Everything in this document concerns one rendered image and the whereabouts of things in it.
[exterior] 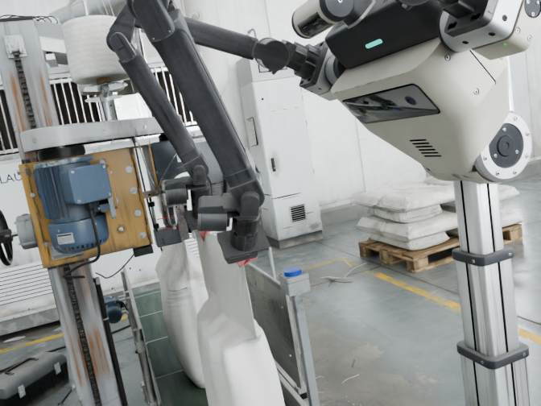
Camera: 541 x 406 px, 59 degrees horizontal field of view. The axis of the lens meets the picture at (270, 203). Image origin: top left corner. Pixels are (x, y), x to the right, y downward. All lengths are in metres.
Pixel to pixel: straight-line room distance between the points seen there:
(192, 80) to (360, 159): 5.72
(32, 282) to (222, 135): 3.68
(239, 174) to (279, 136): 4.46
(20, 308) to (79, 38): 3.33
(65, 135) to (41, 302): 3.20
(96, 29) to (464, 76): 0.91
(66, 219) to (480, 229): 1.04
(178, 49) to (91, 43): 0.62
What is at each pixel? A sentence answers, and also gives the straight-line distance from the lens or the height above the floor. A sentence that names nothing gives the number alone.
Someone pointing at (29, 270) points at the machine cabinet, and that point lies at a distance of 4.39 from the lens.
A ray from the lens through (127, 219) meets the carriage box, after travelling 1.56.
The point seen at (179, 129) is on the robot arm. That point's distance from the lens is 1.31.
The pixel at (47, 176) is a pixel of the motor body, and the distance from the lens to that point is 1.37.
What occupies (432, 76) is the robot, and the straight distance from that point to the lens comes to 0.96.
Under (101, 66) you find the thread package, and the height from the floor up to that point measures 1.55.
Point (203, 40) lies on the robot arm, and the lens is 1.28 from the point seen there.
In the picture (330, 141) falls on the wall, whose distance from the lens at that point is 6.26.
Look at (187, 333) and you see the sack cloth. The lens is 1.95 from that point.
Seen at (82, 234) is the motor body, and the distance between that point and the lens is 1.36.
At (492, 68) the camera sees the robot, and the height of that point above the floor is 1.36.
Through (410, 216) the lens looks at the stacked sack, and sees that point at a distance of 4.13.
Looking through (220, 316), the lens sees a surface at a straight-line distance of 1.35.
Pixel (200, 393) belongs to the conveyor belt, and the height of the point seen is 0.38.
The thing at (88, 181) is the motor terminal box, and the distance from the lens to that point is 1.29.
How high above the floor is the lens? 1.31
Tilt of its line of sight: 8 degrees down
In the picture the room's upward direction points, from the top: 9 degrees counter-clockwise
